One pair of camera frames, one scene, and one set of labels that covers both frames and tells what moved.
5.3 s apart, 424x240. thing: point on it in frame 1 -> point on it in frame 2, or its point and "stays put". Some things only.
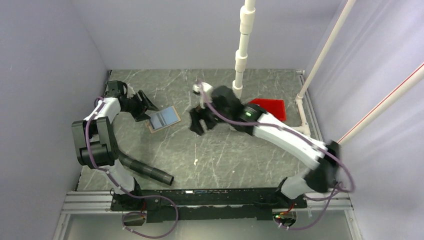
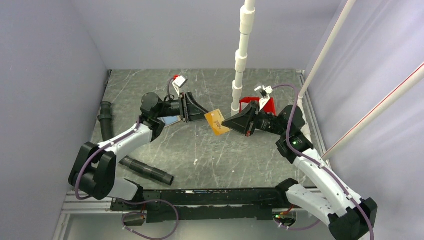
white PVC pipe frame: x=247 y=23 stays put
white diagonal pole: x=329 y=43 stays put
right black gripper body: x=211 y=119 -> x=263 y=121
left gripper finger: x=148 y=104 -> x=194 y=111
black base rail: x=185 y=205 stays put
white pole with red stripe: x=408 y=84 stays put
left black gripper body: x=135 y=106 -> x=174 y=108
